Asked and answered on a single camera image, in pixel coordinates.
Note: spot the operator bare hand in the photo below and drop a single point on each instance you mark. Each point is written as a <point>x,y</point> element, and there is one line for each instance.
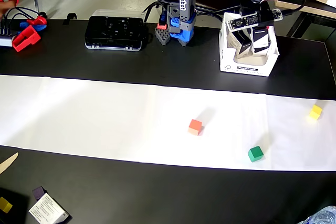
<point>5,7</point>

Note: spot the white cardboard carton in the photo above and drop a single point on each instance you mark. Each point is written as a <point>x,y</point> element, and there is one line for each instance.
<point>244,68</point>

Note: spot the yellow cube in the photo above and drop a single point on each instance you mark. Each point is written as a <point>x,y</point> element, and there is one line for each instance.
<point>315,112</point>
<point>5,205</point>

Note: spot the orange cube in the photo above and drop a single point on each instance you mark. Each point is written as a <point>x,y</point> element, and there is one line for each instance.
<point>195,127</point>

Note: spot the black plastic case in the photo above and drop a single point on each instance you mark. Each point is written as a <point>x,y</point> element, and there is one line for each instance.
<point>113,30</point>

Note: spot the green cube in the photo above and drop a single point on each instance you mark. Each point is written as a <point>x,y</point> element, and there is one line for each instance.
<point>255,154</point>

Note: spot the white paper sheet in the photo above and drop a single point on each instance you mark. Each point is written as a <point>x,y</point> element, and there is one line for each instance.
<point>105,119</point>

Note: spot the blue and red printed part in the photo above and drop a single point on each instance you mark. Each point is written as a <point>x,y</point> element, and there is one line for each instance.
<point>36,22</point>

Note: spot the clear plastic water bottle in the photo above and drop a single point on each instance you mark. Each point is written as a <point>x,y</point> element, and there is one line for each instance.
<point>323,217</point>

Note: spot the red printed plastic part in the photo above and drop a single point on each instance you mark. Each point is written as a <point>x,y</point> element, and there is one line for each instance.
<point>25,39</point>

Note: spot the grey usb hub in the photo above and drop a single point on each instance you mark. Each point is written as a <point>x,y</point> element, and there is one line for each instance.
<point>5,41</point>

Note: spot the dark purple cube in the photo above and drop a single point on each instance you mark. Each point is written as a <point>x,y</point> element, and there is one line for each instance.
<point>39,193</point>

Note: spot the wrist camera on silver rail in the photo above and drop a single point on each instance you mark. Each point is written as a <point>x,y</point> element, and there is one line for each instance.
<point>249,20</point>

